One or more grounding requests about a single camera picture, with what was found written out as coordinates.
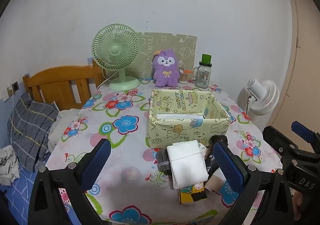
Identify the black plastic packet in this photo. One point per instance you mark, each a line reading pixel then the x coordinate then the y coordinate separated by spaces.
pixel 211 163

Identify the beige door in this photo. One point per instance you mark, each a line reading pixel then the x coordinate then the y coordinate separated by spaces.
pixel 307 52

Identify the cotton swab jar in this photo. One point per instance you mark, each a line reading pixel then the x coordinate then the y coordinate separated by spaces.
pixel 182 77

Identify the purple plush toy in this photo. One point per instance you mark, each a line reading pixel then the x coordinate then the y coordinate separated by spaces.
pixel 165 69

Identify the white cloth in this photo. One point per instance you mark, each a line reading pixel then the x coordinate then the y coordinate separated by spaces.
pixel 186 165
pixel 7 167

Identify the yellow cartoon printed box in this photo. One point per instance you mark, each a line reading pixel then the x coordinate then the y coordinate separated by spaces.
pixel 185 131

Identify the wooden bed headboard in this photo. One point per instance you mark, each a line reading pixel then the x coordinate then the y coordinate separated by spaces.
pixel 60 82

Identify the glass mug with green lid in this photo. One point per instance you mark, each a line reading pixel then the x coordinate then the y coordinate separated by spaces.
pixel 203 74

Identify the white bed sheet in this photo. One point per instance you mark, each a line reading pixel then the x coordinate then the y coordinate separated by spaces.
pixel 63 119

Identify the grey plaid pillow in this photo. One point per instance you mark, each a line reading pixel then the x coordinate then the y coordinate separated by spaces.
pixel 30 129

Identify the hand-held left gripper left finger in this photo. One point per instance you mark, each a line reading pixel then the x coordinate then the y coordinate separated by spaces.
pixel 96 162

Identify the white standing fan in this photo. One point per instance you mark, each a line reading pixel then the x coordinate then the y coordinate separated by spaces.
pixel 262 97

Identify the black wall socket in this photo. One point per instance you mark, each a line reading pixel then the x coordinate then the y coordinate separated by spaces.
pixel 15 86

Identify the cartoon printed tissue pack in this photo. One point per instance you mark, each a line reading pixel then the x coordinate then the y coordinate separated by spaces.
pixel 192 195

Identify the crumpled white cloth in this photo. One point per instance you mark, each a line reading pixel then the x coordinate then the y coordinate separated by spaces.
pixel 7 167

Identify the blue grid bed sheet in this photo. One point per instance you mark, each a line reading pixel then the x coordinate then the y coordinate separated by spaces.
pixel 17 202

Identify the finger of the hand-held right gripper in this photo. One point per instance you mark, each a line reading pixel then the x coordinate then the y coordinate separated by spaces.
pixel 280 143
pixel 303 131

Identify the person's right hand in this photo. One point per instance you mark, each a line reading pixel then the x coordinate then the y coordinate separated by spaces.
pixel 298 201

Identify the green cartoon board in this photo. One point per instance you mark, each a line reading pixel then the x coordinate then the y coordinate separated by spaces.
pixel 172 42

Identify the orange scissors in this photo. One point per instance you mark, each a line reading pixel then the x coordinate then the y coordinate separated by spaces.
pixel 187 71

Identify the green desk fan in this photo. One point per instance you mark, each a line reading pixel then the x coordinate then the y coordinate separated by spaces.
pixel 115 49

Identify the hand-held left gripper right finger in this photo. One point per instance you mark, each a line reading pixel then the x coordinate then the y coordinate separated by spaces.
pixel 228 165

